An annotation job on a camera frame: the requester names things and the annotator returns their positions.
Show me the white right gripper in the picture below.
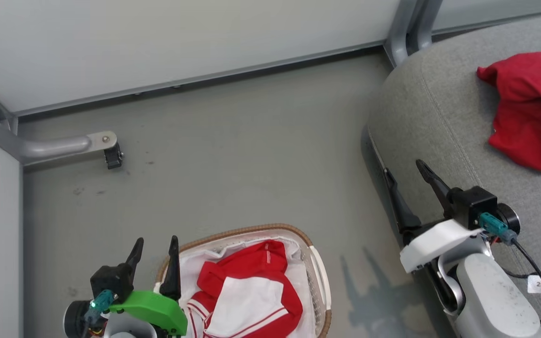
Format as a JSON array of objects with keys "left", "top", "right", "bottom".
[{"left": 383, "top": 159, "right": 484, "bottom": 274}]

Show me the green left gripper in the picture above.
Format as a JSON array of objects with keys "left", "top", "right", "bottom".
[{"left": 108, "top": 235, "right": 189, "bottom": 337}]

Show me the white cloth basket liner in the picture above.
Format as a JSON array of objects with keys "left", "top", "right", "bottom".
[{"left": 177, "top": 234, "right": 319, "bottom": 338}]

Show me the wicker rimmed laundry basket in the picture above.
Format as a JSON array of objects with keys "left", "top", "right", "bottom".
[{"left": 155, "top": 223, "right": 332, "bottom": 338}]

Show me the grey fabric sofa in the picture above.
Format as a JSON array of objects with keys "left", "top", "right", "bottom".
[{"left": 367, "top": 10, "right": 541, "bottom": 338}]

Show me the red and white jacket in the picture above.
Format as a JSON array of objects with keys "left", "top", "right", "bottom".
[{"left": 187, "top": 239, "right": 304, "bottom": 338}]

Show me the black caster wheel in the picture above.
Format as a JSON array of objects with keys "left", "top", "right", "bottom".
[{"left": 104, "top": 142, "right": 124, "bottom": 170}]

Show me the plain red garment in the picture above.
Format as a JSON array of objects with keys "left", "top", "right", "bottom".
[{"left": 476, "top": 51, "right": 541, "bottom": 175}]

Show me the teal left cable connector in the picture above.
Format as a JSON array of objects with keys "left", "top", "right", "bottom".
[{"left": 85, "top": 289, "right": 115, "bottom": 325}]

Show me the teal cable connector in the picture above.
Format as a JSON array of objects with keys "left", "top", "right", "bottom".
[
  {"left": 478, "top": 212, "right": 518, "bottom": 244},
  {"left": 85, "top": 289, "right": 115, "bottom": 325}
]

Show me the teal right cable connector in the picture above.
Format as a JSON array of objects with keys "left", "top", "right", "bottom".
[{"left": 478, "top": 212, "right": 518, "bottom": 244}]

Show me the grey metal frame post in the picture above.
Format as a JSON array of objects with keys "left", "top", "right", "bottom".
[{"left": 383, "top": 0, "right": 444, "bottom": 69}]

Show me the grey metal frame foot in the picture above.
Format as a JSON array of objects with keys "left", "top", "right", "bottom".
[{"left": 0, "top": 75, "right": 118, "bottom": 166}]

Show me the grey partition base rail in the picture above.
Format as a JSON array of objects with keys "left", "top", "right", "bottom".
[{"left": 15, "top": 40, "right": 389, "bottom": 118}]

